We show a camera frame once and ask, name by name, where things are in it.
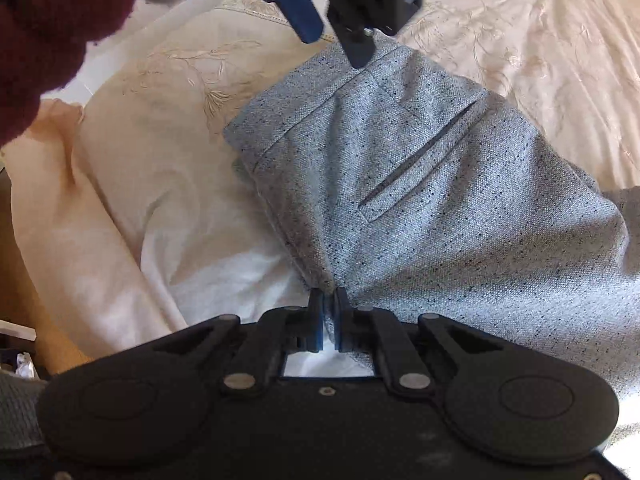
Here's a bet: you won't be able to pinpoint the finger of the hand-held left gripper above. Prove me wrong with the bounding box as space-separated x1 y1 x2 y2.
276 0 325 44
330 10 377 69

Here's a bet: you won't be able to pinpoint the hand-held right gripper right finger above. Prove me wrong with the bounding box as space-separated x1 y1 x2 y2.
332 287 502 395

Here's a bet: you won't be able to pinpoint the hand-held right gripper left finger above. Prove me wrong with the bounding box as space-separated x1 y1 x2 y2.
159 289 326 400

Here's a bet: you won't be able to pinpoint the grey speckled pants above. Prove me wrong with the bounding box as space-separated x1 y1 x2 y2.
222 35 640 403

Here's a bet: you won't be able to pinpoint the person's left forearm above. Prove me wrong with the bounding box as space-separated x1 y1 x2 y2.
0 0 139 147

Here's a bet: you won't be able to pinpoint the pink embroidered satin bedspread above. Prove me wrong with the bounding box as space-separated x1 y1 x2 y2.
395 0 640 196

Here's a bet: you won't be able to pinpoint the cream embroidered pillow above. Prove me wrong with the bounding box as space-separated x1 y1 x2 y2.
75 0 337 333

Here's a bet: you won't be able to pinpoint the peach plain pillow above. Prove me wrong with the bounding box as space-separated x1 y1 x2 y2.
0 97 191 363

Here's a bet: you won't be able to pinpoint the crumpled white paper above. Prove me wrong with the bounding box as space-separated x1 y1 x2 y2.
14 352 40 380

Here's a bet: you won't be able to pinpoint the white flat box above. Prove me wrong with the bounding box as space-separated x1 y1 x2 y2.
0 319 38 343

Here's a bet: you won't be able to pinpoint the grey knit fabric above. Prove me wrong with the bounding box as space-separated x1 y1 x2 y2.
0 372 49 454

